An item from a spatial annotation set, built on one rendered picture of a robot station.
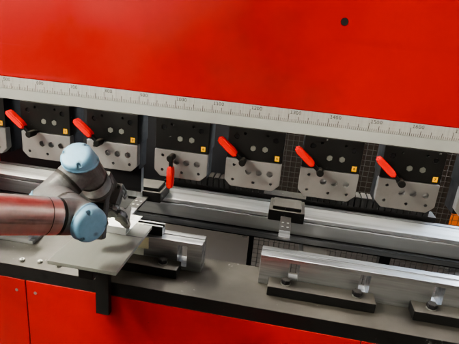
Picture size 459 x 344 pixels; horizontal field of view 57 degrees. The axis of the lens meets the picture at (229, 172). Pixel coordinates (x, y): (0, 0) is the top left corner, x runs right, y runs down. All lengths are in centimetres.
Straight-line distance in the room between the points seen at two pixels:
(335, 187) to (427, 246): 53
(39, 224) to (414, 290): 98
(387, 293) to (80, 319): 90
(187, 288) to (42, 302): 45
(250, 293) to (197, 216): 40
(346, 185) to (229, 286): 44
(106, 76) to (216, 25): 32
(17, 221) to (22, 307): 68
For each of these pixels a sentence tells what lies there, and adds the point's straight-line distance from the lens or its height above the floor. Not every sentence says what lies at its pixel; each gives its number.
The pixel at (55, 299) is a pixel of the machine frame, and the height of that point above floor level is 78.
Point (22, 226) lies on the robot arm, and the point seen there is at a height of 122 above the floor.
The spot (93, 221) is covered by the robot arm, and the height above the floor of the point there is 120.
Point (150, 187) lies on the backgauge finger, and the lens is 149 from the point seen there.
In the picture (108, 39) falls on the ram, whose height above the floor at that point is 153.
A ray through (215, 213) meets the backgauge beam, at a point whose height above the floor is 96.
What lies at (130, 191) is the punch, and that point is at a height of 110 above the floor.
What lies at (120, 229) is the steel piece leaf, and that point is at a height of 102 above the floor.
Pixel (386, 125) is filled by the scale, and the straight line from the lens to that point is 112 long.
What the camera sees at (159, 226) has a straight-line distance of 130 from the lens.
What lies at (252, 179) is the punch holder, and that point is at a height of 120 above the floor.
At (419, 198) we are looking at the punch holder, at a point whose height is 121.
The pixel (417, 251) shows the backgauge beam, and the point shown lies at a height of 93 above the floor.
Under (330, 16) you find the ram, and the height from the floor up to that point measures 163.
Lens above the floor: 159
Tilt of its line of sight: 19 degrees down
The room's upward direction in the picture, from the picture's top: 5 degrees clockwise
